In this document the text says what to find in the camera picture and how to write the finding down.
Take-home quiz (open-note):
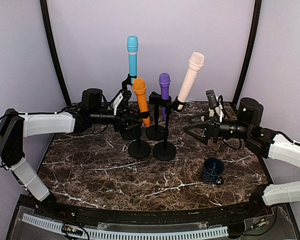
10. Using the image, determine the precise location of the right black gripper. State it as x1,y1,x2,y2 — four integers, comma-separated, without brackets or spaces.
184,110,253,146

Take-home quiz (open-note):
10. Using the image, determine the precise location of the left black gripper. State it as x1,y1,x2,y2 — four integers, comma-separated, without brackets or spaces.
90,105,143,134

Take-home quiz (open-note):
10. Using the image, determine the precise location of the black stand of blue microphone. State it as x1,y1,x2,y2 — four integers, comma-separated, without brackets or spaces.
119,74,140,141

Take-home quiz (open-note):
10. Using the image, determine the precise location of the black stand of orange microphone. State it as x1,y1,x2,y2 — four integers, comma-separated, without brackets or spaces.
128,122,151,159

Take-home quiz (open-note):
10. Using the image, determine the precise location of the orange microphone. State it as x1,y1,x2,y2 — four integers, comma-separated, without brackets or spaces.
132,78,149,113

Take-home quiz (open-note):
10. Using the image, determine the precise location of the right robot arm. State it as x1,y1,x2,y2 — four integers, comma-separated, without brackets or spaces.
183,97,300,217

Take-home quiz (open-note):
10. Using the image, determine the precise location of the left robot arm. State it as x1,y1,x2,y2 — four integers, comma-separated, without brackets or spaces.
0,88,150,218

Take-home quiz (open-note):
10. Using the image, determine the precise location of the black stand of purple microphone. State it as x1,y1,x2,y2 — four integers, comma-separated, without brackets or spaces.
145,91,172,141

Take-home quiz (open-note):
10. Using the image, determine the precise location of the black stand of pink microphone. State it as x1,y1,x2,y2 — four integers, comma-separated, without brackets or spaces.
152,96,185,161

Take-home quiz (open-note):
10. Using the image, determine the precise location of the purple microphone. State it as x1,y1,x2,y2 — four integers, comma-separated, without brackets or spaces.
158,72,172,122

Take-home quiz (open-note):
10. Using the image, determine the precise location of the pink microphone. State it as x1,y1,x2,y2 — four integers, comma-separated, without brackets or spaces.
177,52,205,103

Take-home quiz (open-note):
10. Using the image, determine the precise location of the blue microphone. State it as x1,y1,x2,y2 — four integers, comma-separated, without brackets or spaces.
127,35,139,77

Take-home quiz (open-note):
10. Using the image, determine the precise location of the dark blue mug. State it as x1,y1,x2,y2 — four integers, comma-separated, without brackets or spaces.
201,158,225,186

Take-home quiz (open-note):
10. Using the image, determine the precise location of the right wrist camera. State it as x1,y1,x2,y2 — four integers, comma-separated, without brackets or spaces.
205,89,226,123

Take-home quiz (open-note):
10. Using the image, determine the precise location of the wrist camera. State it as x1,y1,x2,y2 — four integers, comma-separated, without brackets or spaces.
205,89,226,123
109,89,132,116

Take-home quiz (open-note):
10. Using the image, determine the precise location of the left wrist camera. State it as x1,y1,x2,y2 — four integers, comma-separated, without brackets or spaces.
109,89,132,116

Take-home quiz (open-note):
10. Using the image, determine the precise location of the black front rail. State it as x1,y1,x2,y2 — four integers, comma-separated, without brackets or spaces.
34,199,268,227

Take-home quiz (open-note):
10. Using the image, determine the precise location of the right black frame post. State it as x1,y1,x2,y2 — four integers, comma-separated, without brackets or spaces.
231,0,262,107

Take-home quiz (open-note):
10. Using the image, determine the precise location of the black frame post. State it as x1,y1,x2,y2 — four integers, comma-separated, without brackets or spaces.
39,0,72,106
231,0,262,107

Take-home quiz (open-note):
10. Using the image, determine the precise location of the white slotted cable duct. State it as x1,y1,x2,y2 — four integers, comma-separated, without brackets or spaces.
21,213,229,240

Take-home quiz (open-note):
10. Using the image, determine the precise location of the left black frame post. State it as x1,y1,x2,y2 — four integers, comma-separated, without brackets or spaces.
39,0,72,106

